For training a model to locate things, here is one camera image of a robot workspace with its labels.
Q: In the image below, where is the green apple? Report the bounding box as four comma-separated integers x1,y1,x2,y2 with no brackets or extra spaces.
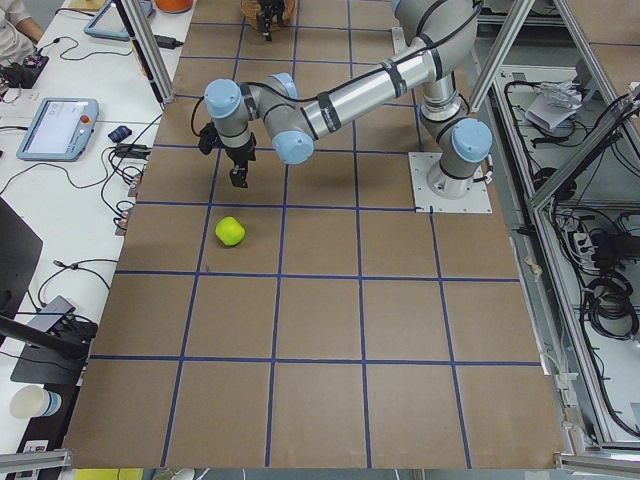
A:
215,216,246,247

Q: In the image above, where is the black usb hub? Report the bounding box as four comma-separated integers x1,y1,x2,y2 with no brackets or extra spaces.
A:
114,144,151,159

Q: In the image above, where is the aluminium frame post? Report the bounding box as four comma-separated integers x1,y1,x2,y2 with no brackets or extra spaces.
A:
114,0,175,105

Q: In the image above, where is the person at desk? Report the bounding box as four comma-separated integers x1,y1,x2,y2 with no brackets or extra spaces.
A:
1,0,44,65

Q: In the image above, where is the black monitor stand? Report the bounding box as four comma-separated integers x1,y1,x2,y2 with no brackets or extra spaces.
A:
1,202,97,385

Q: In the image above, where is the black cable bundle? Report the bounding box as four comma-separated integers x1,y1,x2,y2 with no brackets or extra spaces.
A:
579,274,640,342

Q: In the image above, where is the crumpled white paper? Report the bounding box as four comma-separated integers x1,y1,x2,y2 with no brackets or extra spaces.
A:
525,80,582,132

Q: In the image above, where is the orange bucket with lid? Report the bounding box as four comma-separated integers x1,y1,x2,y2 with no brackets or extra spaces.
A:
154,0,193,14

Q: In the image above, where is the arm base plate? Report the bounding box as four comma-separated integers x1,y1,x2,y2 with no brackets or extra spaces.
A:
390,27,408,55
408,152,492,214

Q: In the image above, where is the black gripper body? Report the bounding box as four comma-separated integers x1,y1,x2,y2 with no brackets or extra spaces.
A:
259,0,286,16
225,142,256,170

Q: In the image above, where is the white paper cup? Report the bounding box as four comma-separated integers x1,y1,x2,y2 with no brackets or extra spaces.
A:
9,385,62,419

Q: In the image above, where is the blue teach pendant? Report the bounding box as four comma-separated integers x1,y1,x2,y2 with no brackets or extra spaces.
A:
16,97,99,162
83,1,134,41

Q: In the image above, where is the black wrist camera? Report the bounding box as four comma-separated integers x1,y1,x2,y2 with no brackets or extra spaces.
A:
198,122,220,155

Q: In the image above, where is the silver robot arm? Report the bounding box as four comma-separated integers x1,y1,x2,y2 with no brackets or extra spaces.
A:
198,1,493,199

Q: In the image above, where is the woven wicker basket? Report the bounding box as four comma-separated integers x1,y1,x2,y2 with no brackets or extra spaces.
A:
240,0,297,31

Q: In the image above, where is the small dark blue pouch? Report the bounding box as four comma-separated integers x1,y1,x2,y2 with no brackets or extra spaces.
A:
108,125,132,143

